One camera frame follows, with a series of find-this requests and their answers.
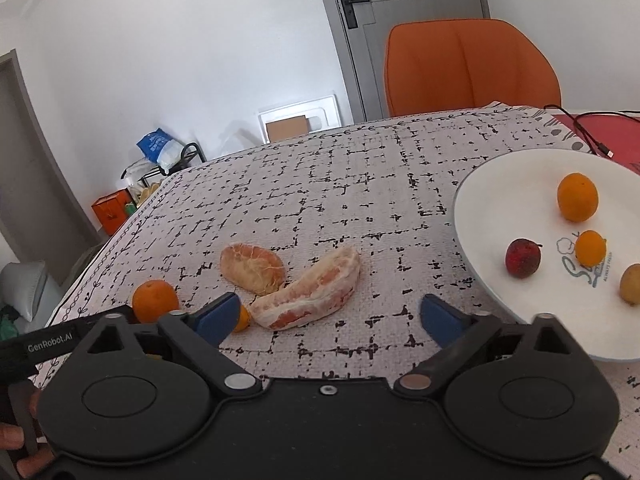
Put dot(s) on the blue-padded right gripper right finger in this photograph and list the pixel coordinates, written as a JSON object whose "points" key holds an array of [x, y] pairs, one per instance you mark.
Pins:
{"points": [[460, 337]]}

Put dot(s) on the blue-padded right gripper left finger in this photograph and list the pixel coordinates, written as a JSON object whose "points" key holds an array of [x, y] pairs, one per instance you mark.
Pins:
{"points": [[196, 338]]}

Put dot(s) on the small orange kumquat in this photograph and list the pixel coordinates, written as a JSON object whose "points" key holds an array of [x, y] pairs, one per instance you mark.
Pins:
{"points": [[243, 321]]}

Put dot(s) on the round peeled pomelo segment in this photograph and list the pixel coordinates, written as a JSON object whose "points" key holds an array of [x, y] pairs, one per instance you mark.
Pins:
{"points": [[252, 268]]}

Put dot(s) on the long peeled pomelo segment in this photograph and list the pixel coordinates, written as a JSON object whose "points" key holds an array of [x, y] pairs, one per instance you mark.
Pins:
{"points": [[322, 290]]}

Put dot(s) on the person's hand on handle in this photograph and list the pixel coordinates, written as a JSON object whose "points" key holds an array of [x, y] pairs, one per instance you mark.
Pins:
{"points": [[13, 438]]}

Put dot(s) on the orange mandarin on cloth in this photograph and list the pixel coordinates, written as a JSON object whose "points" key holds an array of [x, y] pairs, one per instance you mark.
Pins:
{"points": [[153, 299]]}

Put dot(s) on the grey cushion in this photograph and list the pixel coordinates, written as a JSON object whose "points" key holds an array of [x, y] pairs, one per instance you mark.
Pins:
{"points": [[30, 290]]}

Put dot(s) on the dark red small apple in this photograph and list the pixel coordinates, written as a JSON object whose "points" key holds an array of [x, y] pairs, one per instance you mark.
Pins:
{"points": [[523, 257]]}

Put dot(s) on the grey side door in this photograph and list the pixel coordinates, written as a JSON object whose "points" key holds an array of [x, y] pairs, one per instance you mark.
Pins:
{"points": [[41, 220]]}

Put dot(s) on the white round plate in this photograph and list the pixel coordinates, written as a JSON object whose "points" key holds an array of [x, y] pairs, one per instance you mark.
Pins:
{"points": [[514, 196]]}

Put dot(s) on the orange box on floor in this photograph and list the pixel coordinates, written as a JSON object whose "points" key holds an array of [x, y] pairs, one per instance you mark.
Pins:
{"points": [[111, 210]]}

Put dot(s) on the small orange on plate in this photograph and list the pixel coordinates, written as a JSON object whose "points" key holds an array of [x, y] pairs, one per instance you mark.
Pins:
{"points": [[590, 248]]}

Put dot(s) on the yellow-brown small fruit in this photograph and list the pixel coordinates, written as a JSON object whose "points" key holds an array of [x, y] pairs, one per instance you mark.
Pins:
{"points": [[630, 285]]}

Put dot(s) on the large orange on plate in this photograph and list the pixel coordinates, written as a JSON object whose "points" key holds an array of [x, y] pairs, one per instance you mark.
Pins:
{"points": [[577, 197]]}

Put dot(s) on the blue white plastic bag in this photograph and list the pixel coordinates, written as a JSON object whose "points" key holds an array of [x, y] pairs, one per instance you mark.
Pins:
{"points": [[161, 148]]}

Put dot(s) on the orange chair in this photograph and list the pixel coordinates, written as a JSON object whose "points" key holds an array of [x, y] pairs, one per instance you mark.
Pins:
{"points": [[438, 65]]}

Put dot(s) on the black wire rack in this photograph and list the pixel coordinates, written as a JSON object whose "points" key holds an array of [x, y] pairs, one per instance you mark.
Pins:
{"points": [[143, 172]]}

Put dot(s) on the black door handle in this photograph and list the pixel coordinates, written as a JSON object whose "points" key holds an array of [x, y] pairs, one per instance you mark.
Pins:
{"points": [[349, 12]]}

